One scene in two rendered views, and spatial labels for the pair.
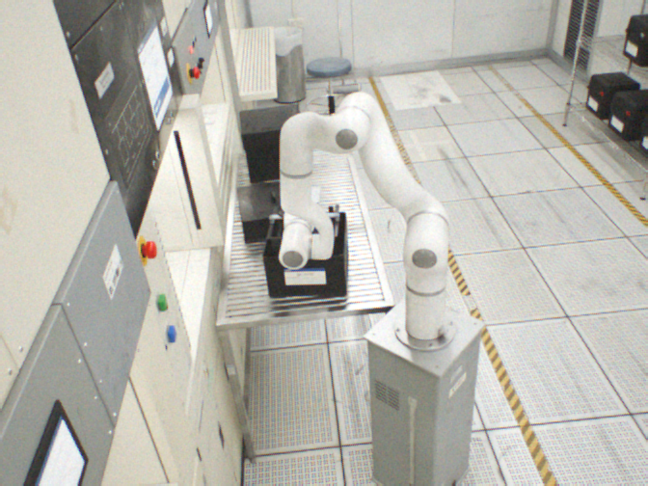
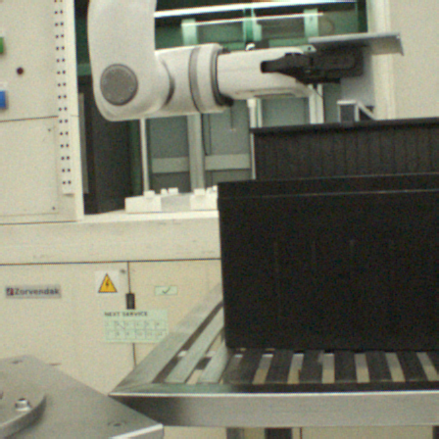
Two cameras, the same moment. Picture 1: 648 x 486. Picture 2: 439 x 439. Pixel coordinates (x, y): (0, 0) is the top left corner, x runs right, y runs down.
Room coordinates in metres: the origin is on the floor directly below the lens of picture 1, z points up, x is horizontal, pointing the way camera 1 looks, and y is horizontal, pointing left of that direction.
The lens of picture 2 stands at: (1.69, -0.76, 0.94)
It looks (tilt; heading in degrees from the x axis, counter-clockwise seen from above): 4 degrees down; 101
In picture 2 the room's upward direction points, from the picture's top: 3 degrees counter-clockwise
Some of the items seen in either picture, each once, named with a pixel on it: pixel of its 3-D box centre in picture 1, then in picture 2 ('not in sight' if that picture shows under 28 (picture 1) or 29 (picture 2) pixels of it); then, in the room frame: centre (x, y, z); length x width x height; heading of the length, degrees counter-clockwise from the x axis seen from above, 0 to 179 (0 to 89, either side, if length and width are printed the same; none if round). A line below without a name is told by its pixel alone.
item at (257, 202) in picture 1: (274, 205); not in sight; (2.10, 0.18, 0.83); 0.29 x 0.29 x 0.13; 8
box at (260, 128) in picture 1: (274, 143); not in sight; (2.58, 0.18, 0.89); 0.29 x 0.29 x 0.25; 5
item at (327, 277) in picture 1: (308, 253); (365, 247); (1.71, 0.05, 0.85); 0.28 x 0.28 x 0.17; 83
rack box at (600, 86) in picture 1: (611, 95); not in sight; (4.09, -2.23, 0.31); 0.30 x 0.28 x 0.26; 179
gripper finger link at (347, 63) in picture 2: not in sight; (331, 62); (1.68, 0.01, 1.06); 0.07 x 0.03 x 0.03; 173
